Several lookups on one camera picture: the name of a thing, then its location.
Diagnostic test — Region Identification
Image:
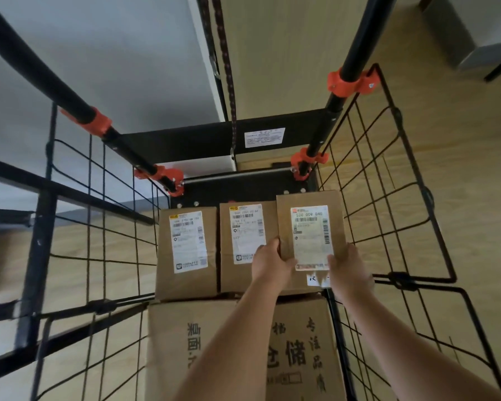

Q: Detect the large box with left label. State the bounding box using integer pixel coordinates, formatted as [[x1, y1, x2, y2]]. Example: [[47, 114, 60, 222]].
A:
[[266, 294, 348, 401]]

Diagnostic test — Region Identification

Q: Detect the cardboard box torn white sticker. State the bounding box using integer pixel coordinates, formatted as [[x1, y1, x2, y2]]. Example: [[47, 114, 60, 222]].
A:
[[275, 189, 348, 296]]

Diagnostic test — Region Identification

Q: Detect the black wire mesh cart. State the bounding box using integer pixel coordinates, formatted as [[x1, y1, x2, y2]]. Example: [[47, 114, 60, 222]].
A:
[[0, 0, 501, 401]]

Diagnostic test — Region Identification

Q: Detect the black low metal table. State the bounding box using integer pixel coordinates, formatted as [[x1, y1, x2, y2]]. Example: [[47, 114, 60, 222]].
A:
[[0, 155, 156, 373]]

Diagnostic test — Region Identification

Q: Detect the beige cabinet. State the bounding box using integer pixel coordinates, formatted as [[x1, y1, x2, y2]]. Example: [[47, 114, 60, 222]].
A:
[[199, 0, 386, 173]]

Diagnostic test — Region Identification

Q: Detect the long cosmetics organiser box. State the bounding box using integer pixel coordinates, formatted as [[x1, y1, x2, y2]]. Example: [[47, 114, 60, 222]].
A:
[[145, 297, 252, 401]]

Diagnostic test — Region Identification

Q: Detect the person's left hand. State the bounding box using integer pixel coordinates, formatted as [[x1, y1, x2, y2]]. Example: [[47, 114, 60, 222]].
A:
[[250, 237, 298, 295]]

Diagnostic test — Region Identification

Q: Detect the person's left forearm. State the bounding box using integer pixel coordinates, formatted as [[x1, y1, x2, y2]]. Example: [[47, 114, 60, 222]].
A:
[[173, 279, 294, 401]]

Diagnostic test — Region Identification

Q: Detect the person's right hand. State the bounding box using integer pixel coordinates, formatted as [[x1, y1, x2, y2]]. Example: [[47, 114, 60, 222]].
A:
[[326, 242, 375, 304]]

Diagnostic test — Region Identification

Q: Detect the person's right forearm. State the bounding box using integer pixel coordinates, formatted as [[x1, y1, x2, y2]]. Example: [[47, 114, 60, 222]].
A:
[[339, 283, 501, 401]]

